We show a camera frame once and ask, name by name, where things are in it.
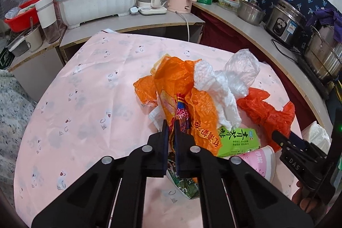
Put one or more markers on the purple cloth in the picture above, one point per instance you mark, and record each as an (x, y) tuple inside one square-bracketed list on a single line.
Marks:
[(326, 18)]

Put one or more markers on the pink paper cup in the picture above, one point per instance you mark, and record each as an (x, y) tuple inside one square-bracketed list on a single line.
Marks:
[(259, 161)]

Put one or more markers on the grey metal tin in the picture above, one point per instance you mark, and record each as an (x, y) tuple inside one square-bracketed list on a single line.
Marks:
[(18, 47)]

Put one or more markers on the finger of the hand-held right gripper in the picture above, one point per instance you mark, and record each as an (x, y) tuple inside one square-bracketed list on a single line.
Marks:
[(300, 143), (282, 141)]

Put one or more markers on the grey floral cloth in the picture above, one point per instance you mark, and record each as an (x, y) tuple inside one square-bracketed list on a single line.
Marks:
[(13, 115)]

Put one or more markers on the black induction cooker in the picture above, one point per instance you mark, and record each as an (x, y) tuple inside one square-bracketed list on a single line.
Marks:
[(312, 70)]

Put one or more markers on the clear food container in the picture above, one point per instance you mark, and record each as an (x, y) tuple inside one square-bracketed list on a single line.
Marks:
[(227, 2)]

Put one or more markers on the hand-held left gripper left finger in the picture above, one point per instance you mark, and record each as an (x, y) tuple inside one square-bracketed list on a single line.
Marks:
[(165, 137)]

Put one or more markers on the trash bin with white bag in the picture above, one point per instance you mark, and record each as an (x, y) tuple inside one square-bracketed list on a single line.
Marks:
[(318, 134)]

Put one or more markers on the dark red cabinet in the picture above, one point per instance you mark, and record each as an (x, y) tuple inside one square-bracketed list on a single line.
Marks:
[(227, 35)]

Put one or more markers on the white small bucket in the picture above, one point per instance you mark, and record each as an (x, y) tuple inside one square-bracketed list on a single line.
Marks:
[(34, 39)]

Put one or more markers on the green carton box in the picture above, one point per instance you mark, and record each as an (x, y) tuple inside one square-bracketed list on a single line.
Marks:
[(237, 141)]

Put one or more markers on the small white plastic bag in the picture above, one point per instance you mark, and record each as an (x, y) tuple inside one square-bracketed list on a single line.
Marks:
[(155, 115)]

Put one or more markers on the person's right hand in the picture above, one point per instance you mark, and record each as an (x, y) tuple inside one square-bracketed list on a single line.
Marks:
[(302, 198)]

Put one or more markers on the orange printed plastic bag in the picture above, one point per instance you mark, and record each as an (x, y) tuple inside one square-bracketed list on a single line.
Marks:
[(171, 78)]

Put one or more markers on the green printed packet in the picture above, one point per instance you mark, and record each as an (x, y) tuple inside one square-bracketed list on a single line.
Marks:
[(184, 188)]

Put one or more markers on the colourful snack wrapper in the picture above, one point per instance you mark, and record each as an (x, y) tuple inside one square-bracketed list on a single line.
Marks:
[(183, 113)]

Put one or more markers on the dark green box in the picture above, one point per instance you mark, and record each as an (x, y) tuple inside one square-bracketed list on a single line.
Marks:
[(6, 58)]

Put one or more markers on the clear plastic bag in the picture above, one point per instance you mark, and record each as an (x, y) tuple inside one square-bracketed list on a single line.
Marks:
[(240, 67)]

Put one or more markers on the pink printed tablecloth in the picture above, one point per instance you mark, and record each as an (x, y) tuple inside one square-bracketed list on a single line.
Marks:
[(93, 110)]

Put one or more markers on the large steel steamer pot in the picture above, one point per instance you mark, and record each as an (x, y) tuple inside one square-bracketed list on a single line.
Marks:
[(323, 54)]

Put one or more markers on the small steel pot with lid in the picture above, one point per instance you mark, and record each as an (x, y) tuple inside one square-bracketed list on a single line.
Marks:
[(249, 13)]

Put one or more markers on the red plastic bag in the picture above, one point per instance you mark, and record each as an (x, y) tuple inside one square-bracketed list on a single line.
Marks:
[(261, 110)]

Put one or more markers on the white foam net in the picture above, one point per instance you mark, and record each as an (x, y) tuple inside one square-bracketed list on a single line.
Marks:
[(213, 83)]

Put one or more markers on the steel rice cooker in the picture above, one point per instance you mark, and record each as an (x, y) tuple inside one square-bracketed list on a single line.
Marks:
[(284, 22)]

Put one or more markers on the white blender cup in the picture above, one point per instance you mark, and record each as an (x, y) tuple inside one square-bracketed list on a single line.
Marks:
[(48, 19)]

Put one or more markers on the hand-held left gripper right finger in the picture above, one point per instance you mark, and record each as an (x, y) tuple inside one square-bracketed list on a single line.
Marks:
[(177, 139)]

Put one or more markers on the red plastic basin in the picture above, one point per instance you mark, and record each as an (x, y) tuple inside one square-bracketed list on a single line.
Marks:
[(18, 22)]

